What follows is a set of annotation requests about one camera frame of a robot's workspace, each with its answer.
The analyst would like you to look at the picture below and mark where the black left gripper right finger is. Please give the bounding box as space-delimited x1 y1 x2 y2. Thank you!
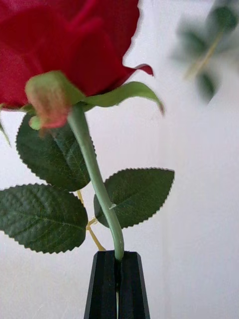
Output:
116 251 151 319

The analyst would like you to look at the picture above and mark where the green leaf twig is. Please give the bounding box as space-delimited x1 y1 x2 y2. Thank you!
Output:
171 0 239 104

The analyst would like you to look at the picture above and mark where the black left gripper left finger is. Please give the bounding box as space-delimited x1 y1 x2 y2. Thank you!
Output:
83 250 118 319

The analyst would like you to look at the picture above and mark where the red rose with green stem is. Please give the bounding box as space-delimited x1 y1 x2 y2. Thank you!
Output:
0 0 175 262

